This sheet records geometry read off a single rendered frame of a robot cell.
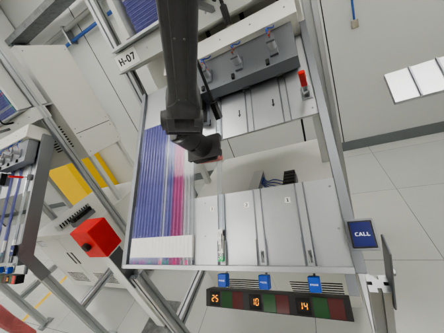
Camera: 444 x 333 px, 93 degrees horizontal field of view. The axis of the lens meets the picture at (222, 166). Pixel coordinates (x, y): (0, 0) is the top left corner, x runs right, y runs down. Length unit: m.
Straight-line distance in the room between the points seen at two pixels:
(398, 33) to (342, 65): 0.41
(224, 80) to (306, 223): 0.48
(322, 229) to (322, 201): 0.06
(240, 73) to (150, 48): 0.40
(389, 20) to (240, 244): 2.13
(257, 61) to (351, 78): 1.71
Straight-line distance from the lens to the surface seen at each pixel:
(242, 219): 0.59
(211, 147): 0.57
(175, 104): 0.39
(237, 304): 0.62
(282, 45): 0.72
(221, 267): 0.59
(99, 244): 1.16
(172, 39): 0.31
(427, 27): 2.47
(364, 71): 2.37
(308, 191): 0.56
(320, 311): 0.57
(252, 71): 0.70
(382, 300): 0.65
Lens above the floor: 1.15
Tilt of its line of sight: 22 degrees down
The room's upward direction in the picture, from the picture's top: 23 degrees counter-clockwise
